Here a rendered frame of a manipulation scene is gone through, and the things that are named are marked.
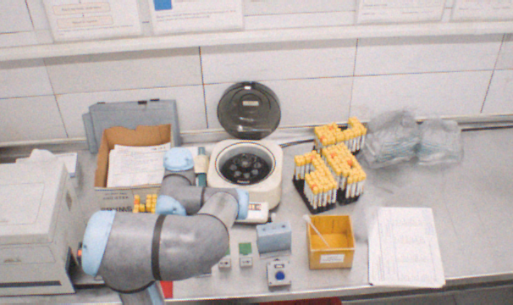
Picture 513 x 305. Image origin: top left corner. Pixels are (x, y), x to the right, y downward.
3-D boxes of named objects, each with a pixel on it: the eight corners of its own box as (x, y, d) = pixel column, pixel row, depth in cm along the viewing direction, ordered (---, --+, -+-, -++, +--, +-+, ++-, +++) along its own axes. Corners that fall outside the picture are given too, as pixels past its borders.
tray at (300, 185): (337, 207, 190) (338, 202, 189) (311, 215, 188) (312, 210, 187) (315, 172, 202) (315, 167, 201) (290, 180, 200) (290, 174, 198)
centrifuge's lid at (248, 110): (214, 83, 186) (217, 71, 193) (217, 146, 201) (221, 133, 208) (281, 85, 185) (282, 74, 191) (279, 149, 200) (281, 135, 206)
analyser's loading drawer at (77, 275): (63, 287, 167) (58, 278, 164) (66, 269, 172) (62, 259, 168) (130, 285, 168) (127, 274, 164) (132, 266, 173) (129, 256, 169)
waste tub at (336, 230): (308, 270, 173) (310, 251, 166) (305, 235, 183) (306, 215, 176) (352, 268, 173) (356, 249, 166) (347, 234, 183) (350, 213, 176)
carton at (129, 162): (101, 219, 189) (91, 187, 179) (110, 158, 210) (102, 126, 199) (174, 214, 190) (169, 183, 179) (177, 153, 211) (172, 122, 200)
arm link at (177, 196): (198, 209, 132) (205, 174, 140) (150, 206, 133) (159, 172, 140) (201, 230, 137) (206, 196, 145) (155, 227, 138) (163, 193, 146)
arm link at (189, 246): (226, 227, 92) (250, 178, 141) (158, 223, 93) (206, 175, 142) (223, 296, 94) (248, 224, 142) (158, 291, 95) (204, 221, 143)
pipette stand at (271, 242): (260, 259, 176) (259, 240, 169) (256, 241, 181) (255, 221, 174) (291, 254, 177) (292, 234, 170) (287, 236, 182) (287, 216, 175)
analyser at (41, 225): (-14, 297, 167) (-53, 236, 146) (6, 227, 187) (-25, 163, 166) (85, 293, 168) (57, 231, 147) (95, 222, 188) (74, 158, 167)
